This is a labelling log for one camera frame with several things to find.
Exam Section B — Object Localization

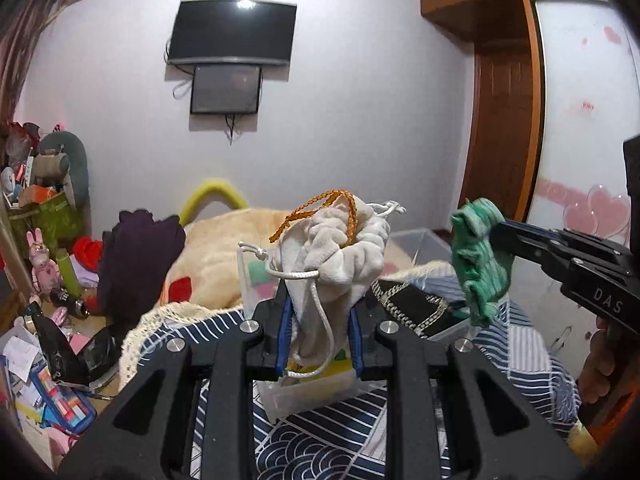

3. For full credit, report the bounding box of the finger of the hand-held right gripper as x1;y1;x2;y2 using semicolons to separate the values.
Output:
499;217;633;261
490;227;581;286

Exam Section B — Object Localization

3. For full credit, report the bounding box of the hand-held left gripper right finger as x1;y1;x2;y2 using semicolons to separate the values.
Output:
349;290;587;480

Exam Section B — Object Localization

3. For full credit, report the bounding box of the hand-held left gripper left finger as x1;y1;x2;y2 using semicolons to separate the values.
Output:
57;282;295;480

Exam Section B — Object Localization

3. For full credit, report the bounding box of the green knitted cloth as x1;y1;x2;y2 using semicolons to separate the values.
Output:
450;198;516;329

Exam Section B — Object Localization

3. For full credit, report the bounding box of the white drawstring pouch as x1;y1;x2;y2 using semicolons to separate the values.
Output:
237;195;407;379

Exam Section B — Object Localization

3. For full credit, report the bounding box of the person's right hand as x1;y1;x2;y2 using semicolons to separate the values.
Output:
575;316;623;407

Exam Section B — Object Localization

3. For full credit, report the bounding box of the black patterned bag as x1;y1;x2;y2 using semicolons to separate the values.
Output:
371;277;474;339

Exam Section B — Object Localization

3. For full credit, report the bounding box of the beige plush toy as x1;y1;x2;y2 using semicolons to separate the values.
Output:
159;207;321;313

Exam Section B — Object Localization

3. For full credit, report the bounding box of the wooden door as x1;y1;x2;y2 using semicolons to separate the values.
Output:
457;47;540;235

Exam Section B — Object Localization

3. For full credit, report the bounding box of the clear plastic storage box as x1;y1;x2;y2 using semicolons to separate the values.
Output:
387;227;459;275

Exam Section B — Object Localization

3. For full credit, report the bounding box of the blue patchwork quilt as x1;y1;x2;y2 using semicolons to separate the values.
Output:
134;280;584;480

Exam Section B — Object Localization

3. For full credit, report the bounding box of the white sliding wardrobe door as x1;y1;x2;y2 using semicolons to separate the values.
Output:
529;0;640;252

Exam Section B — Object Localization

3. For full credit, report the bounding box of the cream crochet lace cloth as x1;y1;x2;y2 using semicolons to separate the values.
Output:
119;259;463;392

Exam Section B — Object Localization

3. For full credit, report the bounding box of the yellow plush arc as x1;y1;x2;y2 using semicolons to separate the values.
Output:
178;177;249;227

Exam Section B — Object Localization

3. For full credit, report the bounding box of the dark purple garment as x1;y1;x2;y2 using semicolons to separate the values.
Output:
96;208;187;333

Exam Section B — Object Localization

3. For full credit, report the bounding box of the red cloth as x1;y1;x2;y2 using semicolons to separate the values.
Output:
72;236;104;272

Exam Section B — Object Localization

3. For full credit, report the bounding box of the black plastic bag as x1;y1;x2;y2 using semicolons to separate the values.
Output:
32;310;122;394

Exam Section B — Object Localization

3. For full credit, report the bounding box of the green bottle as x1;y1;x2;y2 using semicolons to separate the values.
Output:
55;248;81;299

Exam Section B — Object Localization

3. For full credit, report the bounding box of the blue pencil case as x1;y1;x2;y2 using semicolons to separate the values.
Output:
27;359;99;434

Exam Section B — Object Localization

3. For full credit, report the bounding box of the pink bunny figure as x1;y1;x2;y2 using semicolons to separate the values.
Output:
27;227;62;292

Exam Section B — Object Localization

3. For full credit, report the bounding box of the green storage box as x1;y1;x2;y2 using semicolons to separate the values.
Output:
7;191;84;252

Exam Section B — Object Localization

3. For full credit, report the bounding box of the grey plush toy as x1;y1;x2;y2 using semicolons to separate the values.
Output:
38;131;91;209

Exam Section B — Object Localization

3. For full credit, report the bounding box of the brown curtain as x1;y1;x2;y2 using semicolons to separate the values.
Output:
0;0;72;128

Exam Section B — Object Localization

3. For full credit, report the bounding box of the orange braided cord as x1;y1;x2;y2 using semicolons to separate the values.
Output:
269;189;359;250

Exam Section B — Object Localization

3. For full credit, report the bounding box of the small black wall monitor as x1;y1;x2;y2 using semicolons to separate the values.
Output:
189;63;264;116

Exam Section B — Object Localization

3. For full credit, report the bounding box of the black wall television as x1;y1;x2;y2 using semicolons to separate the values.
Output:
167;0;298;68

